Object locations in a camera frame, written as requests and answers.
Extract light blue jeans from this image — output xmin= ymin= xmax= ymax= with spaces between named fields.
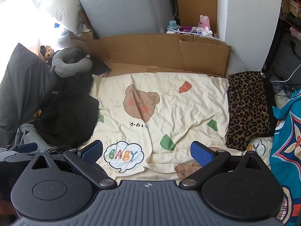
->
xmin=15 ymin=122 xmax=51 ymax=151

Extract small plush toy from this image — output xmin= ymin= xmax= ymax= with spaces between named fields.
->
xmin=40 ymin=45 xmax=56 ymax=61

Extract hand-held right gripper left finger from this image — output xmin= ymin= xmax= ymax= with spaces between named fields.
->
xmin=30 ymin=140 xmax=117 ymax=189

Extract grey bag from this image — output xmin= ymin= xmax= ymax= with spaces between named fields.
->
xmin=265 ymin=32 xmax=301 ymax=86

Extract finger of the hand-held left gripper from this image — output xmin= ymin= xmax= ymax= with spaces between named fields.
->
xmin=14 ymin=142 xmax=38 ymax=153

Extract pile of black clothes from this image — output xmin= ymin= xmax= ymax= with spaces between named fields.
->
xmin=33 ymin=74 xmax=100 ymax=147

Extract brown cardboard sheet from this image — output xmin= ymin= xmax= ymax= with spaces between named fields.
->
xmin=69 ymin=33 xmax=232 ymax=78

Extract small cardboard box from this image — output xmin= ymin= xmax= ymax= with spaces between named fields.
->
xmin=69 ymin=9 xmax=96 ymax=40

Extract white pillow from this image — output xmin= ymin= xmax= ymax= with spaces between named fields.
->
xmin=30 ymin=0 xmax=83 ymax=36

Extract printed wipes packet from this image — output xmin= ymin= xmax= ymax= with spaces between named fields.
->
xmin=178 ymin=27 xmax=214 ymax=37

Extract printed cream blanket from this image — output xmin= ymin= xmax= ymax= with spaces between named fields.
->
xmin=89 ymin=72 xmax=274 ymax=182

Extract upright cardboard box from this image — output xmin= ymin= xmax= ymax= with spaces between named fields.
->
xmin=171 ymin=0 xmax=220 ymax=27

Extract teal printed blanket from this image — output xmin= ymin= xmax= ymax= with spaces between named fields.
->
xmin=269 ymin=89 xmax=301 ymax=226

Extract grey neck pillow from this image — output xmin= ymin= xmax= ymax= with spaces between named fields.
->
xmin=50 ymin=48 xmax=93 ymax=78

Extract white charging cable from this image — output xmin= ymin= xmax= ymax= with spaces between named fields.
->
xmin=270 ymin=61 xmax=301 ymax=83

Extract leopard print folded cloth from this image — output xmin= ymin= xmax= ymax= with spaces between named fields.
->
xmin=225 ymin=71 xmax=271 ymax=151

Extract plastic-wrapped grey mattress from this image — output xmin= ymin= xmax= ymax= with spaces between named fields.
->
xmin=71 ymin=0 xmax=177 ymax=38

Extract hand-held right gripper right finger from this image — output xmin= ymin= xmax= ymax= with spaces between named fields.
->
xmin=179 ymin=141 xmax=271 ymax=189

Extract blue-capped bottle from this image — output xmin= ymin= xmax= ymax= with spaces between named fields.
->
xmin=167 ymin=20 xmax=181 ymax=33

